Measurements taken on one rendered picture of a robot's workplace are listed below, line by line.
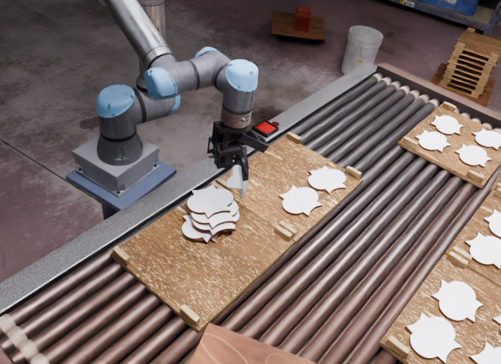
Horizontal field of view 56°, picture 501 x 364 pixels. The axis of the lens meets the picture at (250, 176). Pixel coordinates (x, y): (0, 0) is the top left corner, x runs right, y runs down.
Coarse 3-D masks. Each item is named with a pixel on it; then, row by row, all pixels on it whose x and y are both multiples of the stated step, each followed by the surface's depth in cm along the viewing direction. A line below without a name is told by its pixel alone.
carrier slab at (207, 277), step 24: (168, 216) 146; (240, 216) 149; (144, 240) 138; (168, 240) 139; (192, 240) 140; (216, 240) 140; (240, 240) 141; (264, 240) 142; (120, 264) 132; (144, 264) 131; (168, 264) 132; (192, 264) 133; (216, 264) 134; (240, 264) 135; (264, 264) 136; (168, 288) 126; (192, 288) 127; (216, 288) 128; (240, 288) 129; (216, 312) 123
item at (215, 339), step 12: (204, 336) 106; (216, 336) 106; (228, 336) 106; (240, 336) 107; (204, 348) 104; (216, 348) 104; (228, 348) 104; (240, 348) 105; (252, 348) 105; (264, 348) 105; (276, 348) 105; (192, 360) 101; (204, 360) 102; (216, 360) 102; (228, 360) 102; (240, 360) 102; (252, 360) 103; (264, 360) 103; (276, 360) 103; (288, 360) 104; (300, 360) 104
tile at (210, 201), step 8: (192, 192) 146; (200, 192) 146; (208, 192) 146; (216, 192) 146; (224, 192) 147; (192, 200) 143; (200, 200) 143; (208, 200) 144; (216, 200) 144; (224, 200) 144; (232, 200) 145; (192, 208) 140; (200, 208) 141; (208, 208) 141; (216, 208) 141; (224, 208) 142; (208, 216) 139
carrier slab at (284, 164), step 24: (288, 144) 179; (264, 168) 168; (288, 168) 169; (312, 168) 170; (336, 168) 172; (264, 192) 158; (336, 192) 162; (264, 216) 150; (288, 216) 151; (312, 216) 152
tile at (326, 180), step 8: (312, 176) 165; (320, 176) 166; (328, 176) 166; (336, 176) 167; (344, 176) 167; (312, 184) 162; (320, 184) 163; (328, 184) 163; (336, 184) 163; (328, 192) 160
